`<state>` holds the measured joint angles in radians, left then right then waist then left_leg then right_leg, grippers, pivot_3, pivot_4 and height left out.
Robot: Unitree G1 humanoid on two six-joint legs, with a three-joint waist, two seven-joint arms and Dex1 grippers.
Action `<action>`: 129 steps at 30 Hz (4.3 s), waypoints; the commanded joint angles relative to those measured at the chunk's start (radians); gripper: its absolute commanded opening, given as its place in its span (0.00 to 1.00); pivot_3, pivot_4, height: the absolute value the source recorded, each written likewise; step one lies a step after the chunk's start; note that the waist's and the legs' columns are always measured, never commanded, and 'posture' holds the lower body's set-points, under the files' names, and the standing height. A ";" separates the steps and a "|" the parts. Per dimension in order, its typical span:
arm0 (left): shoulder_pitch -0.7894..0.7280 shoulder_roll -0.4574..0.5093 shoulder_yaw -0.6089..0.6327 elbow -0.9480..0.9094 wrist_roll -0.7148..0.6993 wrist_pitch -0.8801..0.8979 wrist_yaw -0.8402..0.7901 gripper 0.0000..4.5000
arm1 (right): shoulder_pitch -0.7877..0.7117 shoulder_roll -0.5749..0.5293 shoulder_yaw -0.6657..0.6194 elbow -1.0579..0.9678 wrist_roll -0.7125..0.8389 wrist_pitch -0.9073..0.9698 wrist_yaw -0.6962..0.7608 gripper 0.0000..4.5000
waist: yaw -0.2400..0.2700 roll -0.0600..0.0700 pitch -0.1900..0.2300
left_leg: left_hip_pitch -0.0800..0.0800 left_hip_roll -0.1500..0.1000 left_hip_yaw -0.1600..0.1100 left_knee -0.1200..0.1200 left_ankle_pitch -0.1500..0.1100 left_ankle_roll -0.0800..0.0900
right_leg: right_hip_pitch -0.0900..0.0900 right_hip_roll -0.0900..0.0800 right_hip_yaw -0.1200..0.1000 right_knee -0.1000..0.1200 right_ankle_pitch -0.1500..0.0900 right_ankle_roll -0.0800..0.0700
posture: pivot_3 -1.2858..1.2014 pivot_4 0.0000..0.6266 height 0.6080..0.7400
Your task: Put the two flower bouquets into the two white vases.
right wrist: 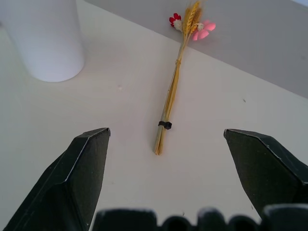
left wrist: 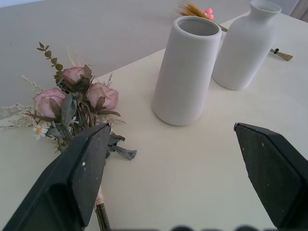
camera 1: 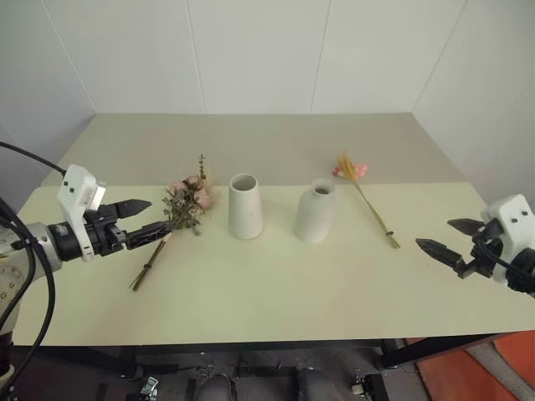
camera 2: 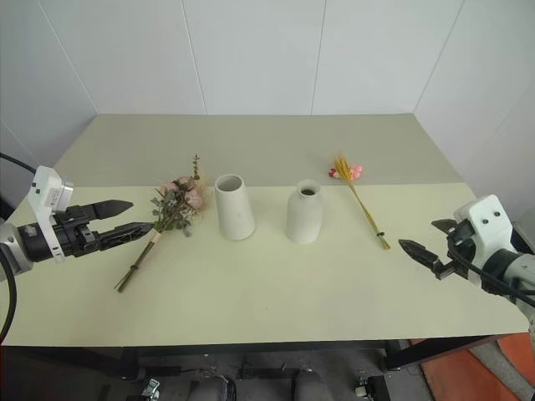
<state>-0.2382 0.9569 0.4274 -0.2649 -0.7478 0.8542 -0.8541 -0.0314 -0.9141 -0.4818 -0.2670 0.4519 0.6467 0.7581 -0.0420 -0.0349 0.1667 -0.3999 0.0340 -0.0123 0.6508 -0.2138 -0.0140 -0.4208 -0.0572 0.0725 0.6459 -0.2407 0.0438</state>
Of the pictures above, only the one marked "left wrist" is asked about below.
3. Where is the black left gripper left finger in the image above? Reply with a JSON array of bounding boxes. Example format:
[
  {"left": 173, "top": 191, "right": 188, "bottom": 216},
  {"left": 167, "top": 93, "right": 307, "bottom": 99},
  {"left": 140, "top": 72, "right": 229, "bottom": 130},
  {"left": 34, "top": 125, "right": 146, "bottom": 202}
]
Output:
[{"left": 1, "top": 123, "right": 112, "bottom": 231}]

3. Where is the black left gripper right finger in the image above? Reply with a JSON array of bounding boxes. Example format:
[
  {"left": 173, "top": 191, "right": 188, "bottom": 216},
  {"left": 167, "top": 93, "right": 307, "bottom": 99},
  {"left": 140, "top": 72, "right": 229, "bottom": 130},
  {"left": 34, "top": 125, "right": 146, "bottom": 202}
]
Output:
[{"left": 233, "top": 122, "right": 308, "bottom": 231}]

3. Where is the white bottle-shaped vase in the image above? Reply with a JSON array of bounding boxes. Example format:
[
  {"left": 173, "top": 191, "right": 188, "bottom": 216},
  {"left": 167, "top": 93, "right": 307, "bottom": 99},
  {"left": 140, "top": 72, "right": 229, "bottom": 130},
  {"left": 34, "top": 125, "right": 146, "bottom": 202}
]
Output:
[{"left": 211, "top": 0, "right": 282, "bottom": 91}]

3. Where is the white cylindrical vase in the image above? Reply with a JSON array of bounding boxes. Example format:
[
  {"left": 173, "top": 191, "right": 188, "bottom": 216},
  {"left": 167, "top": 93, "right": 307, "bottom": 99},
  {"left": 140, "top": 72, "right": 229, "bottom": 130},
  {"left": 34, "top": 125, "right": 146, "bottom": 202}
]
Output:
[{"left": 151, "top": 16, "right": 222, "bottom": 127}]

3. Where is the pink rose bouquet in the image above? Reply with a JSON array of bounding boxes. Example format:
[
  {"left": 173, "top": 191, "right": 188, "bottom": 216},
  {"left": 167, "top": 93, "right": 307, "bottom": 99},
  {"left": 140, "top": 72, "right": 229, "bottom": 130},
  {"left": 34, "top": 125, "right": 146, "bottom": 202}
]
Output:
[{"left": 0, "top": 41, "right": 138, "bottom": 231}]

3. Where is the dried wheat and berry bouquet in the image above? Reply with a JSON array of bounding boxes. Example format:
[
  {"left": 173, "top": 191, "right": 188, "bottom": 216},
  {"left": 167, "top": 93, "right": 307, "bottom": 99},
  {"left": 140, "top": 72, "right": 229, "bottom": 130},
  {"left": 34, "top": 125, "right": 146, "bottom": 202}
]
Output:
[{"left": 177, "top": 0, "right": 294, "bottom": 61}]

